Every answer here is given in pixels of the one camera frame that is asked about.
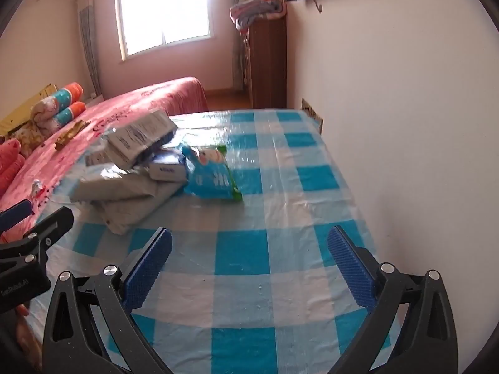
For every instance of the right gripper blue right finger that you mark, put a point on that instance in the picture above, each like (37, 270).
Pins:
(348, 258)

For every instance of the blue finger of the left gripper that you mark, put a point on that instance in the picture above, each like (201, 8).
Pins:
(15, 214)
(53, 227)

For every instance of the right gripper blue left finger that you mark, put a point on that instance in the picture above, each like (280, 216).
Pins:
(142, 267)

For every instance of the grey foil pouch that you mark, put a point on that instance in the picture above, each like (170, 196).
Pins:
(122, 198)

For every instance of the small blue white carton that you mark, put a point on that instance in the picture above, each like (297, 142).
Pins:
(168, 165)

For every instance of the white milk carton box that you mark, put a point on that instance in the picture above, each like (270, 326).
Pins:
(135, 142)

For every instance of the blue green wipes pack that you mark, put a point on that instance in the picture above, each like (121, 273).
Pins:
(208, 173)

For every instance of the small wrapper on bed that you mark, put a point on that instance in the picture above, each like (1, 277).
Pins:
(37, 189)

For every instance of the pink pillows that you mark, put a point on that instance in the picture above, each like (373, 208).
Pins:
(11, 162)

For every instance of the pink bed with bedspread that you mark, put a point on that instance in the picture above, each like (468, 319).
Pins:
(49, 166)

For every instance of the olive cloth on bed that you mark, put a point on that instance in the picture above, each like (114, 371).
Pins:
(64, 138)

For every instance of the blue checkered tablecloth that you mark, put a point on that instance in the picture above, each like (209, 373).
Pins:
(250, 286)

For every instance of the rolled colourful quilt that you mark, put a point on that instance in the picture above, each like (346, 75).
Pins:
(58, 109)

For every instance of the grey curtain left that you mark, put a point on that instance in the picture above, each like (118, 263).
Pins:
(86, 19)

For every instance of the grey curtain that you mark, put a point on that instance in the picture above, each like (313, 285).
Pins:
(86, 19)
(238, 78)

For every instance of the bright window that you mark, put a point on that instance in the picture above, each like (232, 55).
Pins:
(145, 25)

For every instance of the brown wooden cabinet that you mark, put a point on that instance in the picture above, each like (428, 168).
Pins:
(265, 44)

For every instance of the folded blanket on cabinet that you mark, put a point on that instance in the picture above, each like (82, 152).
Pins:
(244, 14)

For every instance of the grey curtain right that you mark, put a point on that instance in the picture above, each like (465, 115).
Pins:
(238, 78)

